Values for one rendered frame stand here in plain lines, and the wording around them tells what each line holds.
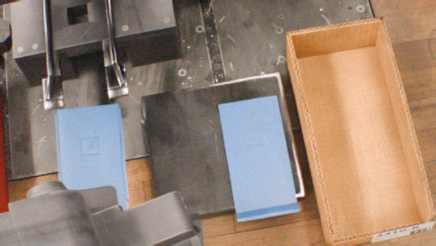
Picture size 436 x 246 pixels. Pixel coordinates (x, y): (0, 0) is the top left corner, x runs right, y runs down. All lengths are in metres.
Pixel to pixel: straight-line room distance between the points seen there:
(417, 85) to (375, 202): 0.17
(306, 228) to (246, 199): 0.08
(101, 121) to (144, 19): 0.14
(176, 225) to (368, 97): 0.44
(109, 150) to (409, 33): 0.41
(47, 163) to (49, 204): 0.42
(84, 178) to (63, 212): 0.30
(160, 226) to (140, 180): 0.35
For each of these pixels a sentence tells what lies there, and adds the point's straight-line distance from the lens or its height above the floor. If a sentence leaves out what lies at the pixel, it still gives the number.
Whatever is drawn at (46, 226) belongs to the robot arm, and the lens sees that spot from 0.64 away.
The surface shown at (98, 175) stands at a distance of 0.95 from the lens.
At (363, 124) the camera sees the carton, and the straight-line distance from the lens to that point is 1.05.
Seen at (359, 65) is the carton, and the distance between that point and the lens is 1.08.
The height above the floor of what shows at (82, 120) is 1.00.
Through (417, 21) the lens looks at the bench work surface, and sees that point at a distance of 1.13.
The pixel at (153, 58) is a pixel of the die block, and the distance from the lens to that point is 1.08.
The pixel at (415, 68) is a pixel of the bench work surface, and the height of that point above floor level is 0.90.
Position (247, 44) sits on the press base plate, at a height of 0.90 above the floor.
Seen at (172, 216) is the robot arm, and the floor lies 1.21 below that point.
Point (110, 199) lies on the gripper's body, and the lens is 0.81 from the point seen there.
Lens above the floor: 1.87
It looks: 67 degrees down
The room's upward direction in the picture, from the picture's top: 9 degrees counter-clockwise
